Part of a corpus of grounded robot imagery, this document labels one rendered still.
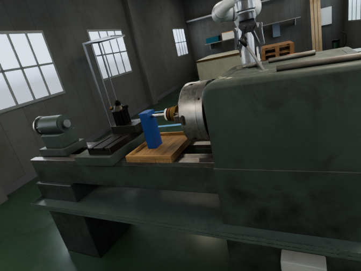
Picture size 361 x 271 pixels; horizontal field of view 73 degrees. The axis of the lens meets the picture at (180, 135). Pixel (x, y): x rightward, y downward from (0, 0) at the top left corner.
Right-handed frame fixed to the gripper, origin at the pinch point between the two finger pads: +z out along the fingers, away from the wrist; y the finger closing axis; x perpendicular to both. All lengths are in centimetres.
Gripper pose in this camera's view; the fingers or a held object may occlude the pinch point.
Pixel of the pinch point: (250, 56)
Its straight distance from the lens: 130.6
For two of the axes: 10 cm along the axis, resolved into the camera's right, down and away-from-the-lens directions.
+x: -4.1, 3.9, -8.2
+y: -8.9, 0.4, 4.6
